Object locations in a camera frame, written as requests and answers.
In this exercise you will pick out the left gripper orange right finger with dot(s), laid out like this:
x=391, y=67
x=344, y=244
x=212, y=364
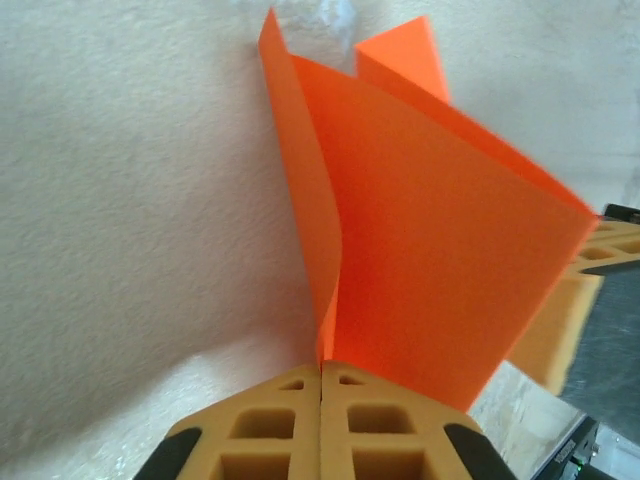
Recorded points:
x=430, y=445

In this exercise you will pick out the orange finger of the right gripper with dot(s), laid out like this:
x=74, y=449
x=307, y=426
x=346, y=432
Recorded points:
x=622, y=222
x=565, y=325

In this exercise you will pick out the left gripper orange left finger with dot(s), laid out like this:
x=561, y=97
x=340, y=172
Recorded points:
x=215, y=440

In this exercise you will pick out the orange paper sheet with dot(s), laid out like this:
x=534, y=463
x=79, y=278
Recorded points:
x=425, y=225

